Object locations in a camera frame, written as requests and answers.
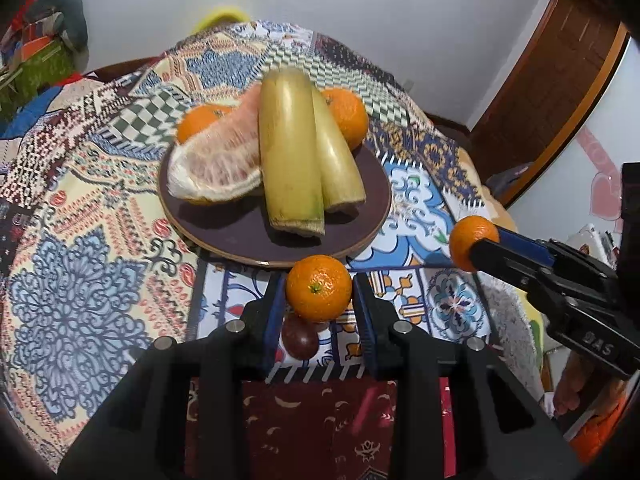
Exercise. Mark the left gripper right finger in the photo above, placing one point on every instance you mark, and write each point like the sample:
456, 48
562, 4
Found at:
499, 430

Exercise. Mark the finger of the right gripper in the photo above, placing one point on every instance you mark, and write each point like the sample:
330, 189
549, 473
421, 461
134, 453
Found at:
516, 266
563, 261

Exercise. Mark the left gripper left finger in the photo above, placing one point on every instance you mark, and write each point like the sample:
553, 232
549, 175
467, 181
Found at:
139, 431

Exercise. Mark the small mandarin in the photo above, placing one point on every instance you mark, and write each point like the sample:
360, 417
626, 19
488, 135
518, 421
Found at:
318, 288
465, 234

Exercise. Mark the sugarcane piece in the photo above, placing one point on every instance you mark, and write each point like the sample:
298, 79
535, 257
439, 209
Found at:
288, 153
342, 186

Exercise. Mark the large orange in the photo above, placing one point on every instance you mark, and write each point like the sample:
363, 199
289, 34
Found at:
349, 113

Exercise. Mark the large pomelo segment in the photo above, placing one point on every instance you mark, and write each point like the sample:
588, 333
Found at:
222, 162

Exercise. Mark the medium orange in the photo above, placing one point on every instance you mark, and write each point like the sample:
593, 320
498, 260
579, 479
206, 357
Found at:
198, 119

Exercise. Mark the right human hand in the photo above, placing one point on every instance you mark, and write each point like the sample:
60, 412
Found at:
576, 373

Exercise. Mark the wooden door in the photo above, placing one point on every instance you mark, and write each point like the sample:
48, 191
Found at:
558, 79

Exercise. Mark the yellow foam tube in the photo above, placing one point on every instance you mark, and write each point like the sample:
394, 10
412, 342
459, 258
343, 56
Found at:
221, 16

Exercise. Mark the green storage box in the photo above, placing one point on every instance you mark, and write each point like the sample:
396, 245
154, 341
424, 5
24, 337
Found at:
45, 68

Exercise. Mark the grey neck pillow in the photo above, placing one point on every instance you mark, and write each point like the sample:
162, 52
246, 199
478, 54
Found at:
64, 19

